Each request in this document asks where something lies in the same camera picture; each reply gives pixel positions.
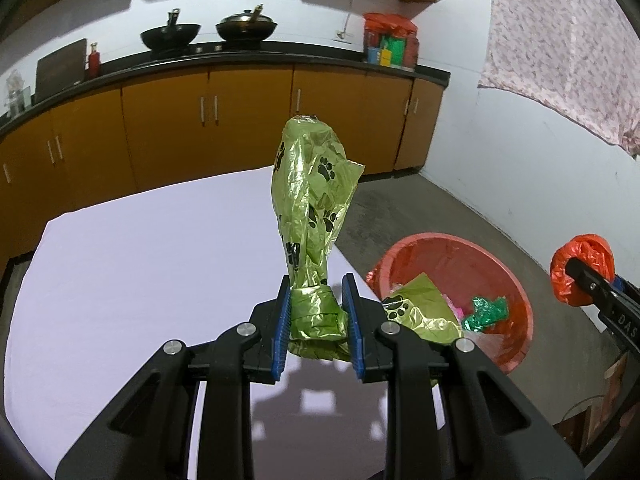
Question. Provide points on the blue and yellow small box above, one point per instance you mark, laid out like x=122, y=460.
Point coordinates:
x=378, y=56

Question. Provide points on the clear glass container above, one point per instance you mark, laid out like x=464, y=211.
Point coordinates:
x=15, y=95

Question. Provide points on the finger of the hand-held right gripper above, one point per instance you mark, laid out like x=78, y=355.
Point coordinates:
x=620, y=317
x=622, y=285

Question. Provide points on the small green wrapper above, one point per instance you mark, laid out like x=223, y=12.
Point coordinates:
x=485, y=312

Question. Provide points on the pink floral hanging cloth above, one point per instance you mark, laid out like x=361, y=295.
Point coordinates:
x=565, y=40

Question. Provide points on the orange kitchen base cabinet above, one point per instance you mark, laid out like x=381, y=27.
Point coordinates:
x=160, y=130

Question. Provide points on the green paw print bag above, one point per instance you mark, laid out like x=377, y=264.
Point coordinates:
x=305, y=200
x=420, y=310

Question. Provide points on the black kitchen countertop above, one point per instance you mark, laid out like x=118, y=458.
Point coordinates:
x=150, y=62

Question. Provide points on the red plastic bag of goods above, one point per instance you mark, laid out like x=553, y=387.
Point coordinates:
x=387, y=22

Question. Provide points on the dark cutting board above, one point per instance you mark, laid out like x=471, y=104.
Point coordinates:
x=60, y=70

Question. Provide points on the white wall socket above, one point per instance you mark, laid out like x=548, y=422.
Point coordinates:
x=341, y=34

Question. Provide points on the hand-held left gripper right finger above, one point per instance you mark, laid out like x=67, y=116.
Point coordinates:
x=352, y=330

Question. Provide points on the green packet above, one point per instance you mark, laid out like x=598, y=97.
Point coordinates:
x=392, y=50

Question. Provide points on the black wok with lid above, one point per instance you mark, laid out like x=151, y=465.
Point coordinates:
x=247, y=27

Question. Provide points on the brown wooden object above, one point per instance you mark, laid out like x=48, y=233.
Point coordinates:
x=615, y=375

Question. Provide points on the black open wok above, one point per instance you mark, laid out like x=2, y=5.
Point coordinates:
x=170, y=35

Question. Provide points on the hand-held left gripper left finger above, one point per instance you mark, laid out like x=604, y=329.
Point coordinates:
x=281, y=335

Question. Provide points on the black gas stove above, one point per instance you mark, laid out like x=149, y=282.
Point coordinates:
x=210, y=49

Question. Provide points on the red trash bin with liner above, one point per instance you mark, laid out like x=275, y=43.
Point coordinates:
x=450, y=255

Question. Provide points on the small red bottle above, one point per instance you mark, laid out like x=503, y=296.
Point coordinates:
x=93, y=62

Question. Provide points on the orange plastic bag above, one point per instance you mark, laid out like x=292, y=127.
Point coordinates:
x=565, y=285

